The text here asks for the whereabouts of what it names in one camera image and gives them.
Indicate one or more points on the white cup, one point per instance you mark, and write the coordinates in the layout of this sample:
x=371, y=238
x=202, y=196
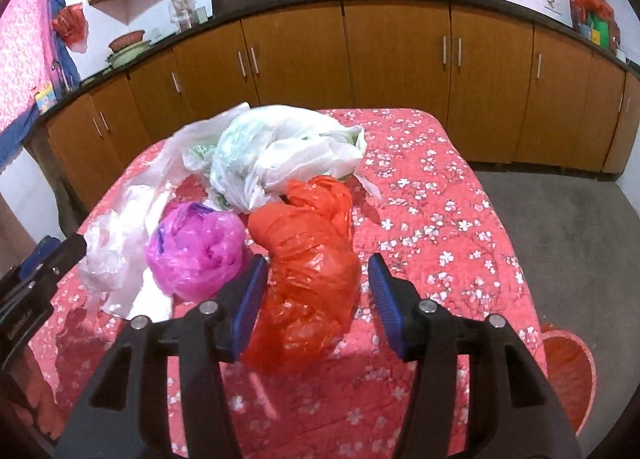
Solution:
x=621, y=55

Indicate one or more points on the wooden lower cabinets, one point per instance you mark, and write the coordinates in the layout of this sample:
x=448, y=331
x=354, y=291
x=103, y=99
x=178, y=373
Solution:
x=395, y=54

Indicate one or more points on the hanging red plastic bag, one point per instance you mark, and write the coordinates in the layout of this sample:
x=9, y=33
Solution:
x=70, y=26

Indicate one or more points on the glass jar with bag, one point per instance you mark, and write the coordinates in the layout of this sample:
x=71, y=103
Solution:
x=182, y=14

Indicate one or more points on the red bag over condiments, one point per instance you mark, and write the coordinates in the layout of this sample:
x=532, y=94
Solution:
x=590, y=1

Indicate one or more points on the table with floral red cloth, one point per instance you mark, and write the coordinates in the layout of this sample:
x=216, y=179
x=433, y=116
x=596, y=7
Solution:
x=440, y=219

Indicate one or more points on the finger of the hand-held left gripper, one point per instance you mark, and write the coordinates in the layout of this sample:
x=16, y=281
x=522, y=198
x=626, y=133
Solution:
x=65, y=254

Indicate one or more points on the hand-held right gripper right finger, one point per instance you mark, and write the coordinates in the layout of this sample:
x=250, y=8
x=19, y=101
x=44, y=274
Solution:
x=387, y=309

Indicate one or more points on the red basin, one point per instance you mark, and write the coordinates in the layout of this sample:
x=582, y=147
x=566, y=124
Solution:
x=126, y=40

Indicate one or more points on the colourful small box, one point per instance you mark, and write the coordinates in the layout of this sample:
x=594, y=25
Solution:
x=45, y=96

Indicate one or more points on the red plastic bag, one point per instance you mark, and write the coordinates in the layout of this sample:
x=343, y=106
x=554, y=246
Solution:
x=300, y=279
x=70, y=26

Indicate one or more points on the pink plastic bag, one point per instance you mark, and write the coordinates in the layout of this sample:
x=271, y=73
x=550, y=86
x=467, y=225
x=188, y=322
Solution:
x=195, y=249

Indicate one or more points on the translucent white plastic bag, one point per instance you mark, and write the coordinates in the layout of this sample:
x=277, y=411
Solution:
x=170, y=149

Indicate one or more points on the red plastic basket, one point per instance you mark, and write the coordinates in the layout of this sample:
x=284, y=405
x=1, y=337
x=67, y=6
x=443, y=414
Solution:
x=567, y=374

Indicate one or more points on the green basin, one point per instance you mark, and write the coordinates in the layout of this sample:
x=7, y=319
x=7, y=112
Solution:
x=127, y=56

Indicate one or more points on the pink and blue hanging cloth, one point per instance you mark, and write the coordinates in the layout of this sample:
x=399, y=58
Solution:
x=25, y=39

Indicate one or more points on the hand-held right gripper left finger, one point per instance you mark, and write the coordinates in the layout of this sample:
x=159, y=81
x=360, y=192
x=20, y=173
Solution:
x=246, y=309

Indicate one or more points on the clear plastic bag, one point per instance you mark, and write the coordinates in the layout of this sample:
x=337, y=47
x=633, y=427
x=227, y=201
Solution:
x=117, y=239

